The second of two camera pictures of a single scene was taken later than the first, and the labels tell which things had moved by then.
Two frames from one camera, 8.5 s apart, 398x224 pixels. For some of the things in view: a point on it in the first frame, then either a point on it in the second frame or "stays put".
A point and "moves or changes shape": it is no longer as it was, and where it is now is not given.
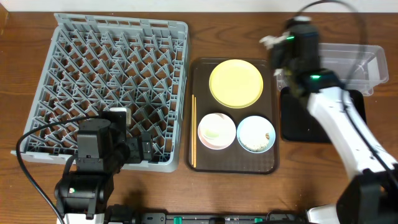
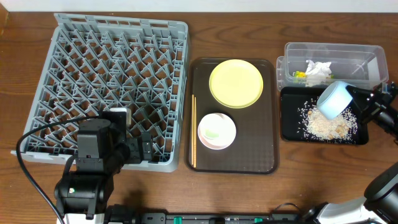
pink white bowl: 216,131 stays put
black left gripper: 145,146 stays put
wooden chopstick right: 194,130 stays put
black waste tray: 297,124 stays put
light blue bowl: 255,134 moves or changes shape
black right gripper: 277,50 -> 375,105
